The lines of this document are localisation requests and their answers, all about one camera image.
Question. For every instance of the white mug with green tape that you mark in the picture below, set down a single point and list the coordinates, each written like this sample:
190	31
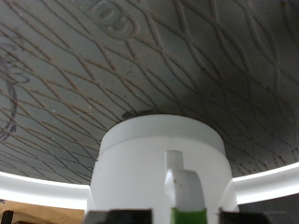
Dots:
130	180

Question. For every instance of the white two-tier turntable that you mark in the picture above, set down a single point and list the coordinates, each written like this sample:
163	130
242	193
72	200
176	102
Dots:
187	62

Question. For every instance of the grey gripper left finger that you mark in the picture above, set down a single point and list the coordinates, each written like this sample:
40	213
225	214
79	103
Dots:
118	217

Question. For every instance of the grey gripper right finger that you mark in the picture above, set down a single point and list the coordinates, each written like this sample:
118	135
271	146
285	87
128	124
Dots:
244	218

